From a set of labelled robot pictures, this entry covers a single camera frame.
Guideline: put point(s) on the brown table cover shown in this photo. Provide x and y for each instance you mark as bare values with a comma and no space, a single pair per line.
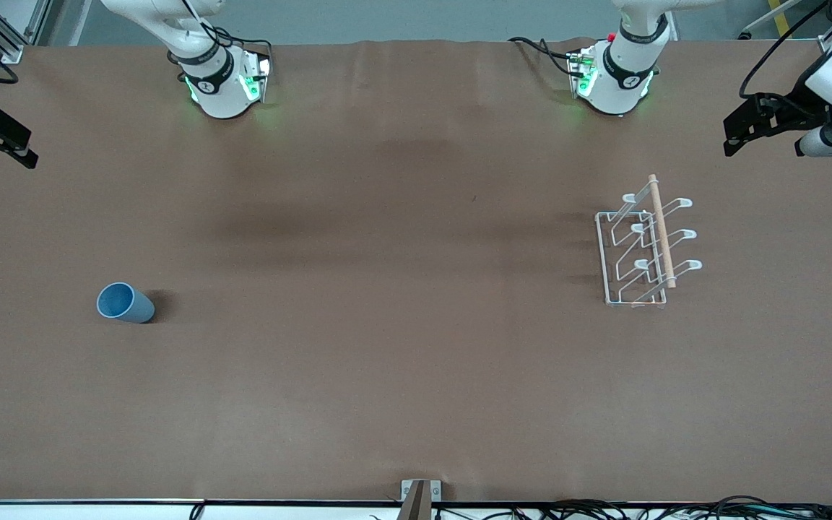
387,325

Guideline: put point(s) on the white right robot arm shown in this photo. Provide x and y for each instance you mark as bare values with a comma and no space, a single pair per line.
206,72

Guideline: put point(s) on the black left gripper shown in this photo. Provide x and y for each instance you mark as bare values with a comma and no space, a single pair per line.
794,105

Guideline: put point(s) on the blue plastic cup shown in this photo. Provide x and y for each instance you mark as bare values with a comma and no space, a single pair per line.
123,303

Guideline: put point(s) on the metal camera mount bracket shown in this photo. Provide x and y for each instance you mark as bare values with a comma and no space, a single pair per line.
416,498

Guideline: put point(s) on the white tube with black end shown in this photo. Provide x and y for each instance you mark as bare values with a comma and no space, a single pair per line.
770,17

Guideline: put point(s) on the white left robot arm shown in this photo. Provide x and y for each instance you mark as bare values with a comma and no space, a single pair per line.
622,72

